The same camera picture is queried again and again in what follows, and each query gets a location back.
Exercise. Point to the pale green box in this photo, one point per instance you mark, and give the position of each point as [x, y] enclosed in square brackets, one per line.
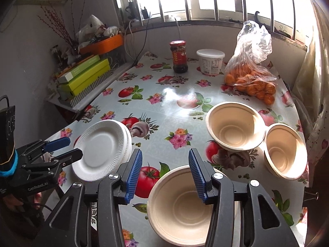
[82, 65]

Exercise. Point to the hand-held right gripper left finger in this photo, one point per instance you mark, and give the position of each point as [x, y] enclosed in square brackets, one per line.
[133, 175]

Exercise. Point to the dark glass bottle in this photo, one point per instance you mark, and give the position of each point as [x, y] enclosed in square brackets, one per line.
[55, 55]

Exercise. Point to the lime green box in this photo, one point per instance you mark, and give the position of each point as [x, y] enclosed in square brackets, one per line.
[90, 88]
[95, 73]

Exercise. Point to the orange tray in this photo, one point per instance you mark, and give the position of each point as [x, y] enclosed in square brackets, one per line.
[108, 43]

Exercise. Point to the white plastic tub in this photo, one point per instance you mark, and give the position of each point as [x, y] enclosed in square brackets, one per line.
[210, 63]

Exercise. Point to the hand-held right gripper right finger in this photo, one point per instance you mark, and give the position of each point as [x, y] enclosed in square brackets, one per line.
[199, 175]

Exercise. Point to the beige paper bowl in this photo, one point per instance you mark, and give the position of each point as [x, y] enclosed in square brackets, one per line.
[231, 128]
[177, 211]
[285, 151]

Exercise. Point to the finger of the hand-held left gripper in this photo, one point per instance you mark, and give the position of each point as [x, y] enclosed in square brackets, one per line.
[74, 155]
[60, 142]

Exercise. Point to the red bud branches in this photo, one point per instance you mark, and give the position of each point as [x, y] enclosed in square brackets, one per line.
[61, 23]

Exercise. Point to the black charger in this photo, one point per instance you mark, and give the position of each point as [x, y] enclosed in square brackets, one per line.
[132, 10]

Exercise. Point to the black binder clip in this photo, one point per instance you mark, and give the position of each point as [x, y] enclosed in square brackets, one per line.
[311, 195]

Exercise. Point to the person's left hand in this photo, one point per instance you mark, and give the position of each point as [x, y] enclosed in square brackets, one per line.
[14, 203]

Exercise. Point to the heart print curtain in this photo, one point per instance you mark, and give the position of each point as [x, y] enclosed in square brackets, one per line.
[316, 82]

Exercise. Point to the barred window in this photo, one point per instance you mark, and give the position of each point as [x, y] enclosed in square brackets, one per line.
[218, 18]

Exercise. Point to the clear bag of oranges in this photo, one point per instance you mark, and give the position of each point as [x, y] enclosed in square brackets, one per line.
[246, 82]

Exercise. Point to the black hook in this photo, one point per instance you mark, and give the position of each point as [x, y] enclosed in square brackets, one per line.
[258, 18]

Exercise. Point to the dark sauce jar red label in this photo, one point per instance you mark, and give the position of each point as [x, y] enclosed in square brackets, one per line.
[178, 56]

